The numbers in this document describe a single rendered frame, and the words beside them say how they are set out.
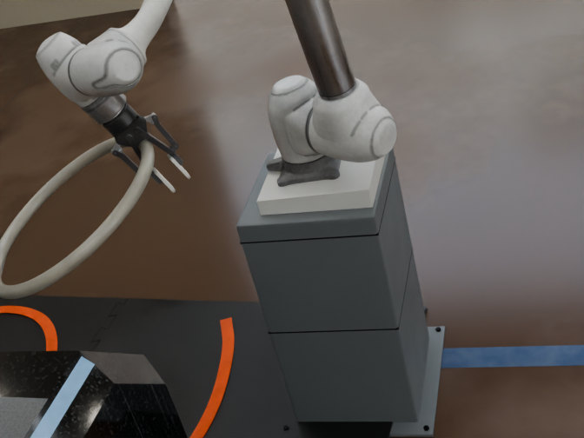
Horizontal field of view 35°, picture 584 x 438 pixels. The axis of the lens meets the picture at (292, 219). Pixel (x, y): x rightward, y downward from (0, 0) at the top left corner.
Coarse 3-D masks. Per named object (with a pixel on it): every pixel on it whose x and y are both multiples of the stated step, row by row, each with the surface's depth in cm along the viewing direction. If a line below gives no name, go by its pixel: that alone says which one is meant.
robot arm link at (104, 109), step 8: (112, 96) 203; (120, 96) 204; (96, 104) 201; (104, 104) 202; (112, 104) 203; (120, 104) 204; (88, 112) 204; (96, 112) 203; (104, 112) 203; (112, 112) 203; (120, 112) 205; (96, 120) 205; (104, 120) 204
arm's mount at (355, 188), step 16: (272, 176) 269; (352, 176) 257; (368, 176) 255; (272, 192) 262; (288, 192) 260; (304, 192) 257; (320, 192) 255; (336, 192) 253; (352, 192) 252; (368, 192) 250; (272, 208) 260; (288, 208) 259; (304, 208) 258; (320, 208) 257; (336, 208) 256; (352, 208) 255
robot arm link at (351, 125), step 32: (288, 0) 220; (320, 0) 220; (320, 32) 224; (320, 64) 229; (320, 96) 238; (352, 96) 234; (320, 128) 241; (352, 128) 235; (384, 128) 236; (352, 160) 242
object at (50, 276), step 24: (144, 144) 210; (72, 168) 231; (144, 168) 202; (48, 192) 231; (24, 216) 229; (120, 216) 194; (0, 240) 224; (96, 240) 192; (0, 264) 217; (72, 264) 192; (0, 288) 203; (24, 288) 196
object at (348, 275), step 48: (384, 192) 264; (288, 240) 260; (336, 240) 256; (384, 240) 260; (288, 288) 270; (336, 288) 266; (384, 288) 263; (288, 336) 282; (336, 336) 278; (384, 336) 274; (432, 336) 322; (288, 384) 294; (336, 384) 289; (384, 384) 285; (432, 384) 304; (432, 432) 287
